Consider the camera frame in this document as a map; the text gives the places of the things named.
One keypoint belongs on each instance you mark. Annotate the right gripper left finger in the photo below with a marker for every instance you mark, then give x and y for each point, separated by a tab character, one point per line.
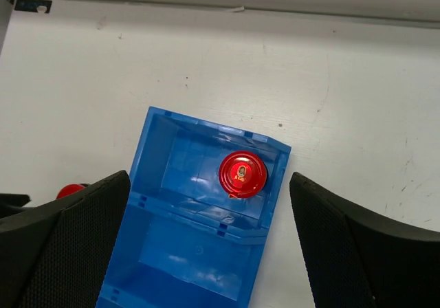
56	254

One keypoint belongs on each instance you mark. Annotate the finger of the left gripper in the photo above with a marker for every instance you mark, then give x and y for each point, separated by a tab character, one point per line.
11	204

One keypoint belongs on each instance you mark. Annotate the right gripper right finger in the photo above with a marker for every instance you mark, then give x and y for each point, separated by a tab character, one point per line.
358	258

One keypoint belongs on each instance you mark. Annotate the red-lid sauce jar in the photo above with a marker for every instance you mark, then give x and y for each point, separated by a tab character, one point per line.
70	189
242	174

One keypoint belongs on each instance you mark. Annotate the middle blue storage bin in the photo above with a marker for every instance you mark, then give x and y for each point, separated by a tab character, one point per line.
161	259

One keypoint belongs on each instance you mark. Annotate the blue storage bin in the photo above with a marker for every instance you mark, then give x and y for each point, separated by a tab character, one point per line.
176	168
161	259

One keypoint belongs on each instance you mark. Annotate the far blue storage bin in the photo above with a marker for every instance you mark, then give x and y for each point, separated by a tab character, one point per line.
176	168

